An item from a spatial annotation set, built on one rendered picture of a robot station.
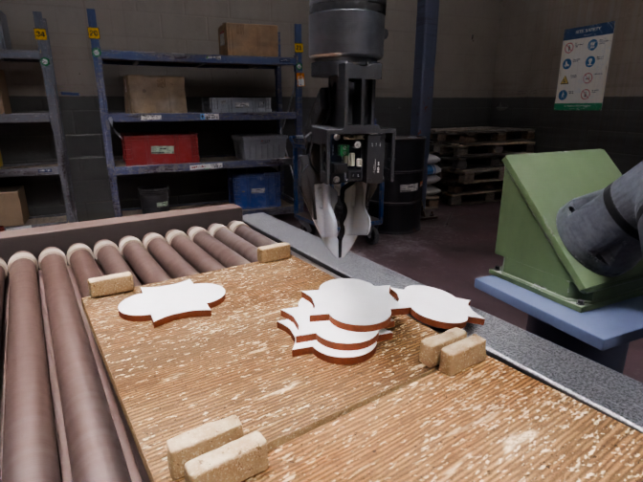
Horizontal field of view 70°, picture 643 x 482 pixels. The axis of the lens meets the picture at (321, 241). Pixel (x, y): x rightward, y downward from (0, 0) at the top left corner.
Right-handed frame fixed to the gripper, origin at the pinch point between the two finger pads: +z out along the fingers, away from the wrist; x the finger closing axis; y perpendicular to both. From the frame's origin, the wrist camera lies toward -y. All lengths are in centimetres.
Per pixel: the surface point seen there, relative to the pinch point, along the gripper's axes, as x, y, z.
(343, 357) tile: -2.0, 8.6, 9.7
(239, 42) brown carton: 35, -410, -67
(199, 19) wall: 3, -471, -94
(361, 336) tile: 0.8, 6.6, 8.7
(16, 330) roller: -39.6, -13.4, 12.5
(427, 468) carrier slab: -0.3, 24.0, 10.6
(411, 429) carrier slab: 0.5, 19.8, 10.6
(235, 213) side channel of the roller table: -6, -64, 11
